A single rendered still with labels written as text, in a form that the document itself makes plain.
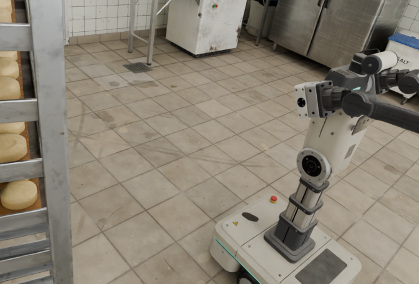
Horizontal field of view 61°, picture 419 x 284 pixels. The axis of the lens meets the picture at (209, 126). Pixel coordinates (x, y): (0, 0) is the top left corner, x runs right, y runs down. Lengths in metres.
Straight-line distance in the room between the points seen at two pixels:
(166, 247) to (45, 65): 1.80
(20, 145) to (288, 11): 4.91
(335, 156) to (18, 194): 1.19
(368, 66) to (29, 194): 1.14
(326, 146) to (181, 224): 1.11
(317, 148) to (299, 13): 3.80
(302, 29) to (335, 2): 0.55
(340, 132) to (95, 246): 1.41
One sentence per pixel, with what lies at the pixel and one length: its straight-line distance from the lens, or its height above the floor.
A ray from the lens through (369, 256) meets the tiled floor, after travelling 2.56.
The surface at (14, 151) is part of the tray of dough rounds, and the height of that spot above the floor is 1.33.
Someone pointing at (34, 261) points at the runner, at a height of 1.14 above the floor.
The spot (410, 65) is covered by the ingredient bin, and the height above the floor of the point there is 0.49.
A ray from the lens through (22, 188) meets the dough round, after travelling 0.62.
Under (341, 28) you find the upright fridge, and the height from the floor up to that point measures 0.68.
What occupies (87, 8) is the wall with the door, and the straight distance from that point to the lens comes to 4.63.
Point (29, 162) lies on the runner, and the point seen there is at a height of 1.33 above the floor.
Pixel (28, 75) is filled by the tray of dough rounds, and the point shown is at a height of 1.40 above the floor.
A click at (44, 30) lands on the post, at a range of 0.40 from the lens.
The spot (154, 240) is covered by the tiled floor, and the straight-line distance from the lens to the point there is 2.16.
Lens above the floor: 1.65
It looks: 31 degrees down
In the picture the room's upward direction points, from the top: 12 degrees clockwise
